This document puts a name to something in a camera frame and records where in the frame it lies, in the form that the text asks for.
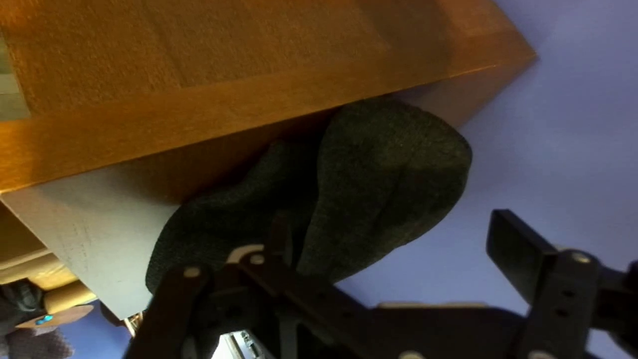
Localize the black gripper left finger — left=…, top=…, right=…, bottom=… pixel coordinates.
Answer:
left=124, top=210, right=301, bottom=359

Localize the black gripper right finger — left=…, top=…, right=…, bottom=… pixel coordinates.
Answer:
left=485, top=208, right=604, bottom=359

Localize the dark cap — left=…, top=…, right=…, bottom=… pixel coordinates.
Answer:
left=144, top=98, right=475, bottom=296

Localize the brown wooden shelf cabinet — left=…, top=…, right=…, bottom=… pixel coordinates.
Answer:
left=0, top=0, right=538, bottom=323

